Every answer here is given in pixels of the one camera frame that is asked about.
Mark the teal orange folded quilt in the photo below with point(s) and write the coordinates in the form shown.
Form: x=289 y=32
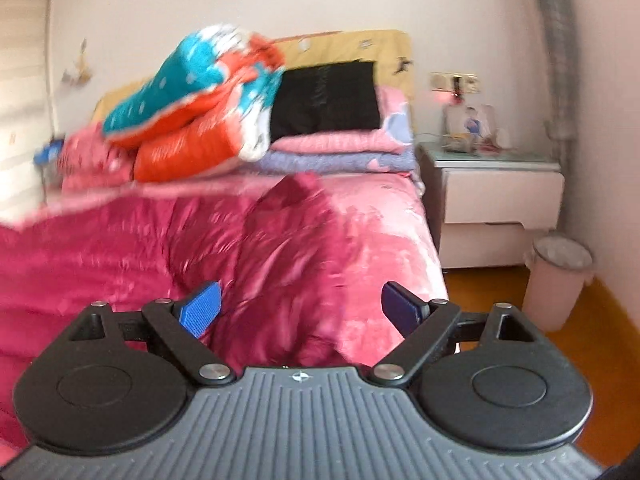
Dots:
x=235 y=132

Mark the blue storage box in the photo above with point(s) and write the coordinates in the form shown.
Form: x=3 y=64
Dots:
x=49 y=153

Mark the magenta down jacket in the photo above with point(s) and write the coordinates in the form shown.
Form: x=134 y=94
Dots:
x=279 y=258

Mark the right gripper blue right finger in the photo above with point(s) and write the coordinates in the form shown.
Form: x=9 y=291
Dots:
x=426 y=328

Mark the wall socket with charger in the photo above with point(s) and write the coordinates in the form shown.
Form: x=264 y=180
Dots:
x=452 y=87

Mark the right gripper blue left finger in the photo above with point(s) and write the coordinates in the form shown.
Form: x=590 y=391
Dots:
x=176 y=329

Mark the pink lavender folded blankets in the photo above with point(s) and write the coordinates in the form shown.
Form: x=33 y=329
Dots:
x=385 y=149

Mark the framed photo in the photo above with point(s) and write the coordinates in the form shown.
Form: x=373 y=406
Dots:
x=469 y=128

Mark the black folded garment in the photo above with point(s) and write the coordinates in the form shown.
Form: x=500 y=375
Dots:
x=324 y=98

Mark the white sliding wardrobe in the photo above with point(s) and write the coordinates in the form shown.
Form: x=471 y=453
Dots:
x=26 y=123

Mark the yellow covered headboard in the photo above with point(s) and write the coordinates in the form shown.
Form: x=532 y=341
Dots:
x=385 y=48

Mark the grey plaid curtain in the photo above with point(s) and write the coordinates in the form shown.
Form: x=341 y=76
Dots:
x=560 y=35

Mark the pink heart folded blanket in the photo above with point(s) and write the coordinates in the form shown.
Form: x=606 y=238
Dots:
x=87 y=161

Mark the white nightstand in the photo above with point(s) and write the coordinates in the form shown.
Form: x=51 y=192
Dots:
x=486 y=210

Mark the pink bed blanket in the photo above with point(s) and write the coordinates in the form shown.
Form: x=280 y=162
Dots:
x=388 y=240

